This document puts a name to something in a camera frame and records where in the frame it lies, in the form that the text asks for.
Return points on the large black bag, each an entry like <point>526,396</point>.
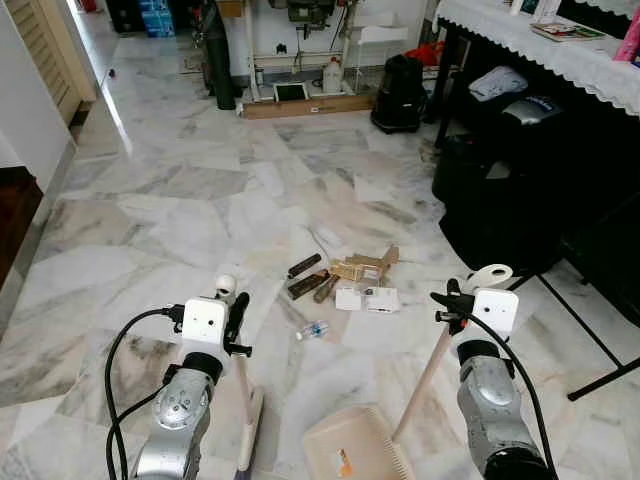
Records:
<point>500,210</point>

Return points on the dark brown flat bar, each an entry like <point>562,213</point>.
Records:
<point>306,285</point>

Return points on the small clear plastic bottle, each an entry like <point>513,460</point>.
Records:
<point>313,330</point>

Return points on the grey white bag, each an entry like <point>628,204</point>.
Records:
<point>497,82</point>

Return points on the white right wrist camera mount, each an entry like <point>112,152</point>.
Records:
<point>495,310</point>

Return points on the white metal rack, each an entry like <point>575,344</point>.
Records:
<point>380,35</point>

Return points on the wooden louvre door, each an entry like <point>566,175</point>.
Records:
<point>50,50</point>

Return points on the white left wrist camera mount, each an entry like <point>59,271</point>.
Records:
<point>203,325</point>

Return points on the white framed tablet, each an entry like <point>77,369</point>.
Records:
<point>290,92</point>

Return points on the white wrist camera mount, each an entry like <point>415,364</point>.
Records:
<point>203,325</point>
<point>495,310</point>

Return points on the brown cylinder tube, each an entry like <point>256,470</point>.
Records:
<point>326,290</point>

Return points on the red bag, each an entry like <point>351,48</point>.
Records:
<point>430,53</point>

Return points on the blue bottle pack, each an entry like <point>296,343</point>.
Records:
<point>156,16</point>

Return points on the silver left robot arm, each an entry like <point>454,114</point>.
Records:
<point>175,420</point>

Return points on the pink bottle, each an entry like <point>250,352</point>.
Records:
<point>630,40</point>

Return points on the colourful book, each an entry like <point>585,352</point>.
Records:
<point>567,31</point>

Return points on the black bag with silver panel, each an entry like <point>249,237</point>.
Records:
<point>528,115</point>

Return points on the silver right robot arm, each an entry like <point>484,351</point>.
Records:
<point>490,400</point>

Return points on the long wooden plank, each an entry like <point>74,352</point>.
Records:
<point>310,106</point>

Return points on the dark green gas cylinder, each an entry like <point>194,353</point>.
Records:
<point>220,60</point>

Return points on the white lace tablecloth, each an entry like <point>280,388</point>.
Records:
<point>560,55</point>

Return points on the white plastic jug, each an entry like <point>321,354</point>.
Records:
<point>332,77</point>

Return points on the black folding table legs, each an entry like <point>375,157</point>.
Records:
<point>588,335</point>

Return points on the dark brown stick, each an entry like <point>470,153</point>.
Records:
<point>305,265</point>

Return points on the small white box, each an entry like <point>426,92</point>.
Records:
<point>382,300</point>
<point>350,298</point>

